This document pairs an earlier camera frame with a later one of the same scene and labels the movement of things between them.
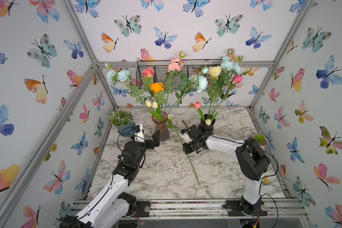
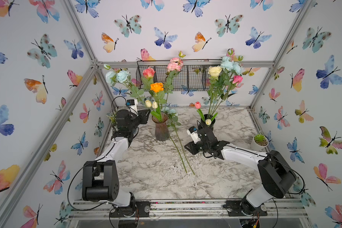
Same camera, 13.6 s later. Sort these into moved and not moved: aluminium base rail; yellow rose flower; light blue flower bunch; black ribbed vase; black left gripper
Moved: black left gripper
Not moved: black ribbed vase; aluminium base rail; yellow rose flower; light blue flower bunch
